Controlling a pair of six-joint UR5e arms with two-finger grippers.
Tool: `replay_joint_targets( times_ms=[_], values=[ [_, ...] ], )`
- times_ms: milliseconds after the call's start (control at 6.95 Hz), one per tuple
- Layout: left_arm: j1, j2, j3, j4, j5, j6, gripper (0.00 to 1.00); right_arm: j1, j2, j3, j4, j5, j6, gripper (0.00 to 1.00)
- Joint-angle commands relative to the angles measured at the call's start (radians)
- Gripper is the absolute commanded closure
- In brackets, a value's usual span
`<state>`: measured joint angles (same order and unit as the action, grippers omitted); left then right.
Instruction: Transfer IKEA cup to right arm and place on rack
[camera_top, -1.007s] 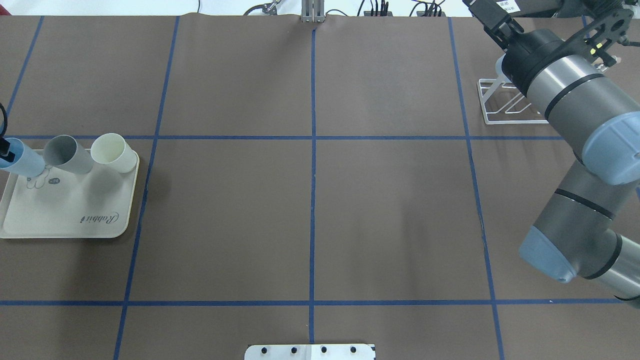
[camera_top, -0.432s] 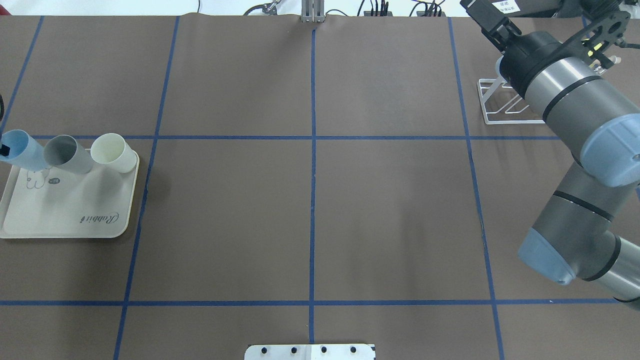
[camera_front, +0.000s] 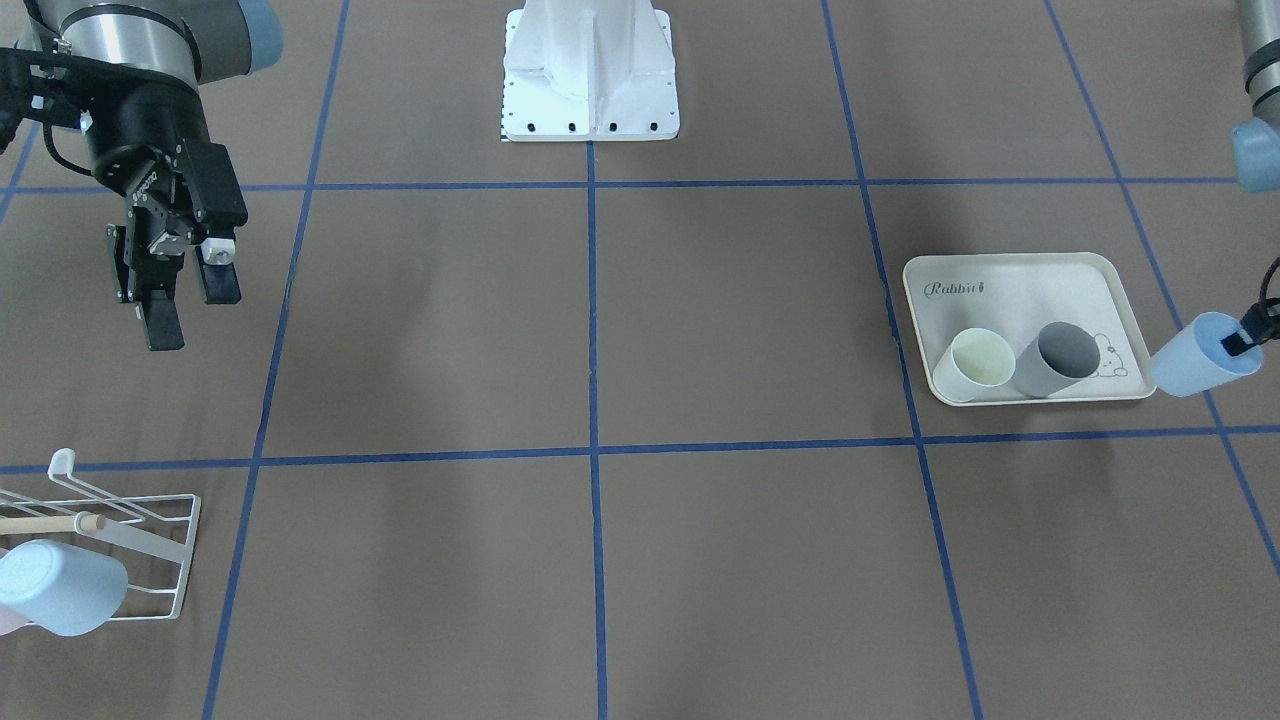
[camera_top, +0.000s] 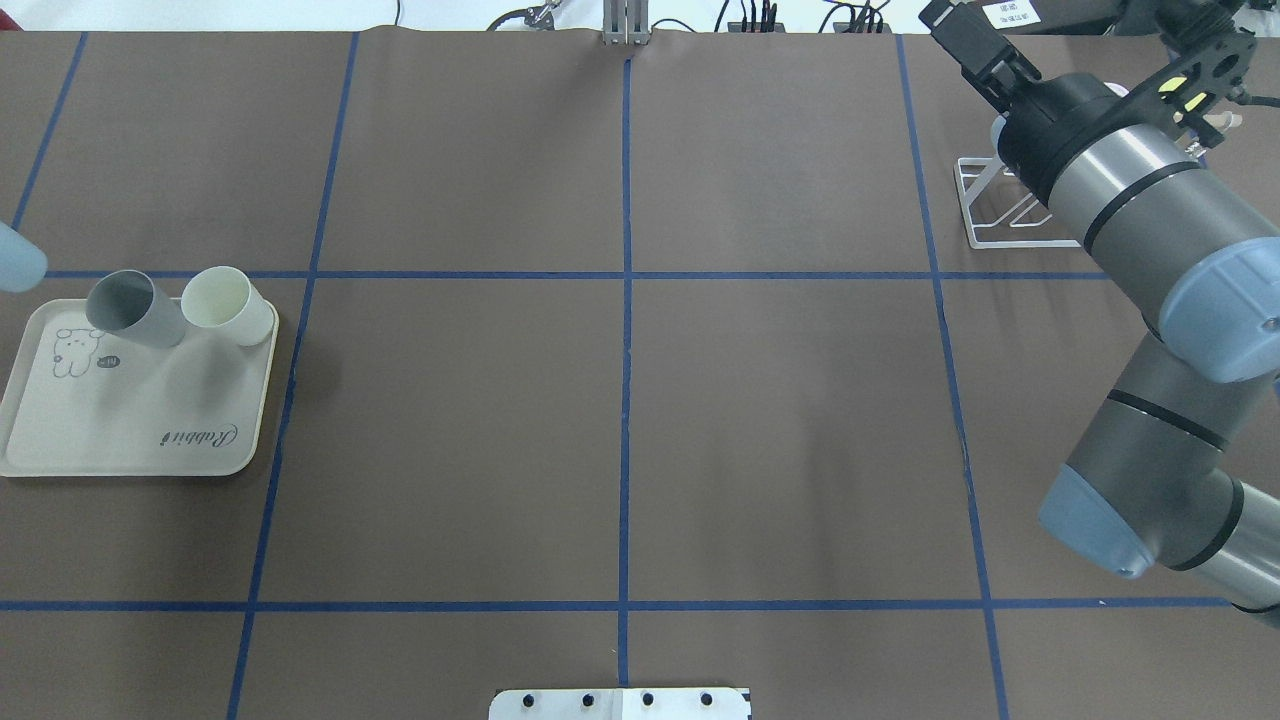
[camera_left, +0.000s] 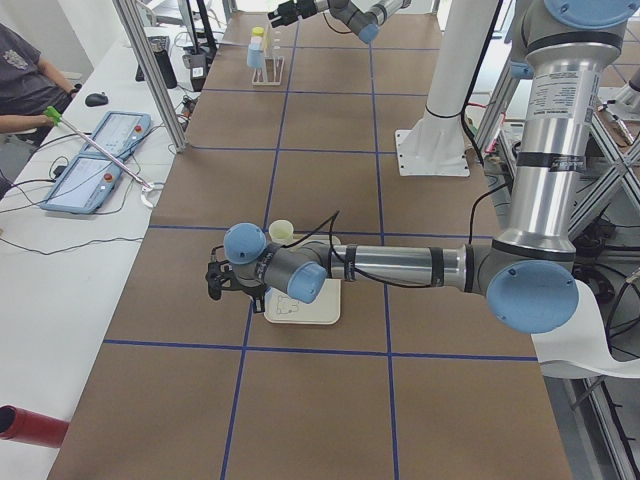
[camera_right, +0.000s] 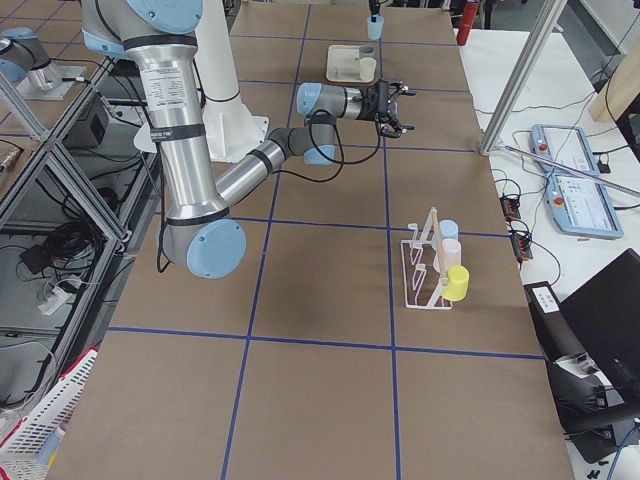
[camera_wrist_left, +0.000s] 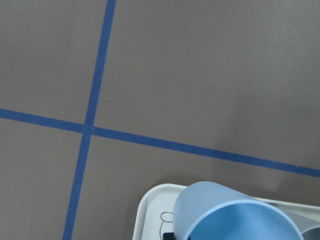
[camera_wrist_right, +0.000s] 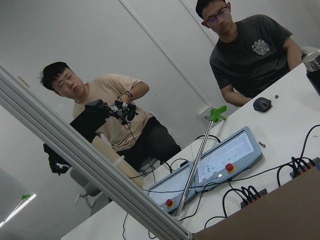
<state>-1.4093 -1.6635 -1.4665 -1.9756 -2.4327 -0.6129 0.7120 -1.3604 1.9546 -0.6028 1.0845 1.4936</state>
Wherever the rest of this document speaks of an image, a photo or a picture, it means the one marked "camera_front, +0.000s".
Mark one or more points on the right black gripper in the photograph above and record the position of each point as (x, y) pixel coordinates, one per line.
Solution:
(150, 128)

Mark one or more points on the wooden rack dowel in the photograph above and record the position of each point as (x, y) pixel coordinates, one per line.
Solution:
(84, 523)

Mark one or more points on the cream plastic cup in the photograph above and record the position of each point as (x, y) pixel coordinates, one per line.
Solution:
(974, 361)

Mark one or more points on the white wire cup rack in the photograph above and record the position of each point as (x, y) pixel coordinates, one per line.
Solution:
(154, 536)

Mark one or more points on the pink plastic cup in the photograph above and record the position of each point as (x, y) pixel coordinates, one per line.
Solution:
(8, 620)

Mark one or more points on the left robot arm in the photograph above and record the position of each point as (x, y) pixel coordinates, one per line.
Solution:
(1256, 151)

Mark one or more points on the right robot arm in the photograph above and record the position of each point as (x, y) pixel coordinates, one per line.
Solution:
(128, 75)

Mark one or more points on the blue cup front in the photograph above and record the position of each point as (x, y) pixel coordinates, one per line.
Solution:
(1194, 360)

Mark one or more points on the cream serving tray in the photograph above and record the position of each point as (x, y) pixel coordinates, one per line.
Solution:
(1015, 294)

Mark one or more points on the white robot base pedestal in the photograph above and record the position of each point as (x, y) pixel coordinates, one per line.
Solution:
(589, 71)

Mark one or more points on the blue cup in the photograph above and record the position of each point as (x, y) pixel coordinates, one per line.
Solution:
(1194, 360)
(65, 589)

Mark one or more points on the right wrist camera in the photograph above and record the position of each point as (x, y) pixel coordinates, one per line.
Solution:
(41, 86)

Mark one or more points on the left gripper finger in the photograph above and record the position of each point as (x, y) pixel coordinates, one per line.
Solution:
(1240, 342)

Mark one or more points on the grey plastic cup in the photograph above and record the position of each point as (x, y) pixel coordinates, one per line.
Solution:
(1061, 355)

